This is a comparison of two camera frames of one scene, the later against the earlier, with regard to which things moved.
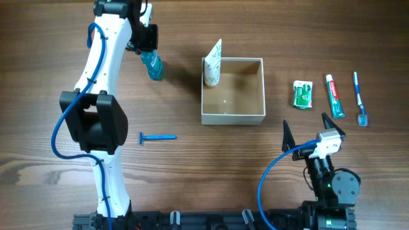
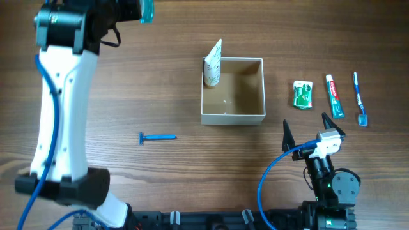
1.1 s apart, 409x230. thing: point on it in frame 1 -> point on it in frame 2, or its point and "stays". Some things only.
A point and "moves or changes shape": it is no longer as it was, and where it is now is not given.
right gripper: [288, 141] stays
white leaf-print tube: [212, 66] stays
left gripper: [151, 43] -> [133, 10]
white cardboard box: [239, 98] stays
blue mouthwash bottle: [153, 63] moves or changes shape
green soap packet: [302, 94] stays
